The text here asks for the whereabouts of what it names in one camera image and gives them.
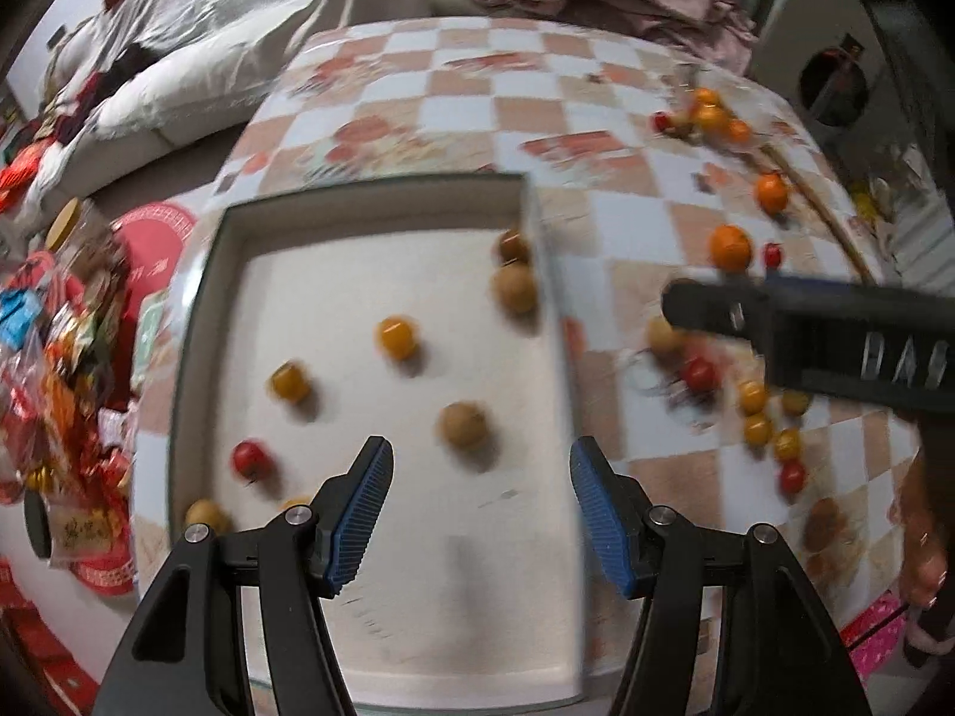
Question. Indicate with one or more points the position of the shallow white box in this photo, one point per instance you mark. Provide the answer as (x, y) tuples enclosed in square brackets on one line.
[(462, 537)]

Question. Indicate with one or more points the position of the checkered patterned tablecloth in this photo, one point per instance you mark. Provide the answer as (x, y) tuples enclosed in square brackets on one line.
[(462, 89)]

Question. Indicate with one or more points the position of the pile of snack bags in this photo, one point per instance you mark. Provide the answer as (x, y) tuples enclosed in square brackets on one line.
[(60, 388)]

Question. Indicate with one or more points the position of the white curtain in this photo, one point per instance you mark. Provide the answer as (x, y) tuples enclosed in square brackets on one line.
[(929, 239)]

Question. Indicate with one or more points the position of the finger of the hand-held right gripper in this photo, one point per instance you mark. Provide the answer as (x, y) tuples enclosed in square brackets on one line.
[(709, 309)]

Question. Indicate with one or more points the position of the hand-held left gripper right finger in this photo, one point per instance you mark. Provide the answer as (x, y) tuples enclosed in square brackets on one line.
[(604, 529)]

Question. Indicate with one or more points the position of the stack of red boxes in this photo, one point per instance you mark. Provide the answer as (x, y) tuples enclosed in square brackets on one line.
[(33, 649)]

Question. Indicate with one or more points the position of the person's right hand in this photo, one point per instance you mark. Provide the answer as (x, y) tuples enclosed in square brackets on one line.
[(925, 537)]

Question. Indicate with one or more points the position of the dark clothes pile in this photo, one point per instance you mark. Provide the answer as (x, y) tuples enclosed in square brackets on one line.
[(89, 93)]

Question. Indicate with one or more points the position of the large orange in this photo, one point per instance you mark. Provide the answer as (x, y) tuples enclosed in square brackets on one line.
[(710, 118), (730, 247)]

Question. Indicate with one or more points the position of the yellow lidded clear jar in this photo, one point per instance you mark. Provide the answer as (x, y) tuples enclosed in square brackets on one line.
[(78, 239)]

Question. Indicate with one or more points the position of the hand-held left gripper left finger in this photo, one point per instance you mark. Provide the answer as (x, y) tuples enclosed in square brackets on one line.
[(358, 522)]

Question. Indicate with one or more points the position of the long wooden board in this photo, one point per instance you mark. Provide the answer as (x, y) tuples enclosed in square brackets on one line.
[(813, 201)]

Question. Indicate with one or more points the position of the small orange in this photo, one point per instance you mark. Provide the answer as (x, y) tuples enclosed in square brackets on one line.
[(706, 98), (738, 132)]

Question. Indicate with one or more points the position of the small yellow tomato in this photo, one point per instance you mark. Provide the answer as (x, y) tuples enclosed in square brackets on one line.
[(752, 397), (396, 338), (297, 500), (757, 429), (795, 402), (787, 446)]

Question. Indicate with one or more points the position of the brown round fruit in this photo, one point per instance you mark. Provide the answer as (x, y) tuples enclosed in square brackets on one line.
[(514, 247), (824, 523)]

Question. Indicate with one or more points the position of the clear glass bowl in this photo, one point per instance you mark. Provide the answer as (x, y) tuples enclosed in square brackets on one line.
[(690, 138)]

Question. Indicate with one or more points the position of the magenta packet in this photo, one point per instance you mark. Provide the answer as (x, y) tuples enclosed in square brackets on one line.
[(880, 638)]

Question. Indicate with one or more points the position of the red cherry tomato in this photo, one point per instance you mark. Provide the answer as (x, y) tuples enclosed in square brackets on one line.
[(250, 460), (660, 120), (792, 476), (772, 254), (701, 374)]

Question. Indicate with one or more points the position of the white washing machine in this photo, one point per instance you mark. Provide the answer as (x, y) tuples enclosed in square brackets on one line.
[(832, 82)]

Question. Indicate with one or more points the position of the round red patterned mat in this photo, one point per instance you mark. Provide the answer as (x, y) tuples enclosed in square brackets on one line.
[(157, 253)]

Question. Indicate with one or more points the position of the pile of yellow bags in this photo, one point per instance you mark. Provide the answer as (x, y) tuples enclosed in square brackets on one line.
[(873, 205)]

